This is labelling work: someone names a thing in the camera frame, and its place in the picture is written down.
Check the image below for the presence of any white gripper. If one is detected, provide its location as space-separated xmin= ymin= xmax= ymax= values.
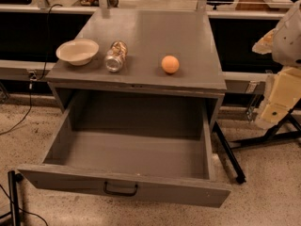
xmin=252 ymin=29 xmax=301 ymax=129

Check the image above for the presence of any orange fruit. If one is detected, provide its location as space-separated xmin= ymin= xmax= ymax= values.
xmin=161 ymin=56 xmax=180 ymax=74

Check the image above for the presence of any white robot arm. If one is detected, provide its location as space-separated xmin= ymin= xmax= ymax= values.
xmin=252 ymin=0 xmax=301 ymax=129

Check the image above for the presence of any open grey top drawer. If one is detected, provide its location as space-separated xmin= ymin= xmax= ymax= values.
xmin=19 ymin=90 xmax=231 ymax=207

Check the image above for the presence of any black stand leg right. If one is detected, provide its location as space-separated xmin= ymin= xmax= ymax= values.
xmin=213 ymin=109 xmax=301 ymax=184

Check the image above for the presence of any grey cabinet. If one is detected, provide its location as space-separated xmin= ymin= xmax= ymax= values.
xmin=46 ymin=8 xmax=226 ymax=130

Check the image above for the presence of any silver can lying down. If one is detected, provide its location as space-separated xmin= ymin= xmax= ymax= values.
xmin=104 ymin=40 xmax=128 ymax=73

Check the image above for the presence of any white bowl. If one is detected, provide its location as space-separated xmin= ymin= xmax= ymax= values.
xmin=55 ymin=39 xmax=99 ymax=66

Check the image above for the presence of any black stand lower left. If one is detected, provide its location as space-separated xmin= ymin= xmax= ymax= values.
xmin=0 ymin=169 xmax=50 ymax=226

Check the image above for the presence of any grey bench rail right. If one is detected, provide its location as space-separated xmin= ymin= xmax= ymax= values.
xmin=223 ymin=72 xmax=268 ymax=94

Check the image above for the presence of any grey bench rail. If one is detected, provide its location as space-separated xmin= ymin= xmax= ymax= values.
xmin=0 ymin=60 xmax=55 ymax=81
xmin=223 ymin=72 xmax=268 ymax=94

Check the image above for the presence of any black drawer handle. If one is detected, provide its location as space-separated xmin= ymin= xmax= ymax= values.
xmin=103 ymin=182 xmax=138 ymax=197

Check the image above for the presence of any black cable on left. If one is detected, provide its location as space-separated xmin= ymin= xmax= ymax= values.
xmin=0 ymin=3 xmax=64 ymax=137

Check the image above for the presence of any grey bench rail left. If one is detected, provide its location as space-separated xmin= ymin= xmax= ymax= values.
xmin=0 ymin=60 xmax=55 ymax=81

